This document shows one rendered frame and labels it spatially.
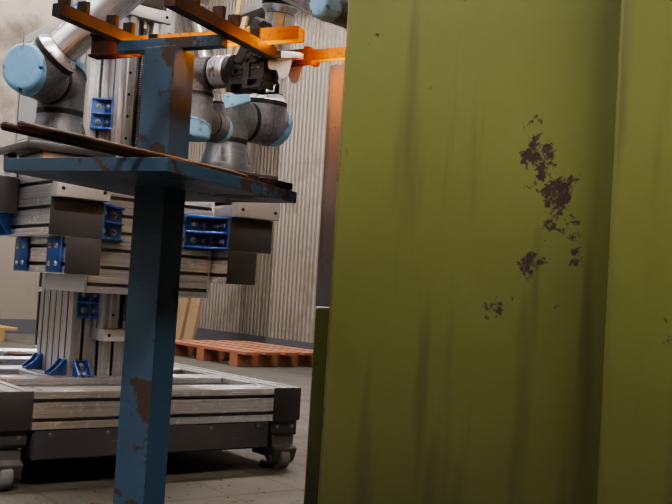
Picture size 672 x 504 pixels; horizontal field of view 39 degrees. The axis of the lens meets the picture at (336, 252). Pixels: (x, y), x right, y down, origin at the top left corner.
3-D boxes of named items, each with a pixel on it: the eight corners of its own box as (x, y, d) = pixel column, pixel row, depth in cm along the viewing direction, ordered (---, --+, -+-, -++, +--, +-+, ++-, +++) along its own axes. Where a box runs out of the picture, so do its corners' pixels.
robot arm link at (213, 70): (228, 60, 223) (205, 51, 216) (243, 58, 220) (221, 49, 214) (225, 92, 223) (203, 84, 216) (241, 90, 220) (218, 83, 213)
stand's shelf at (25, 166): (2, 170, 145) (3, 157, 146) (156, 200, 182) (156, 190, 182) (166, 171, 133) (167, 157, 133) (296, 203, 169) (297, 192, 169)
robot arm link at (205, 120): (219, 145, 228) (223, 100, 229) (204, 137, 217) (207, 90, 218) (188, 144, 230) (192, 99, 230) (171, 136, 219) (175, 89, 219)
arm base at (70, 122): (17, 147, 244) (20, 109, 245) (74, 155, 254) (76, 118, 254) (38, 142, 232) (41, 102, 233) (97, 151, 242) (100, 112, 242)
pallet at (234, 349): (337, 368, 639) (338, 353, 640) (238, 367, 592) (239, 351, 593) (250, 353, 725) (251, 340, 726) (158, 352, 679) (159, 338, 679)
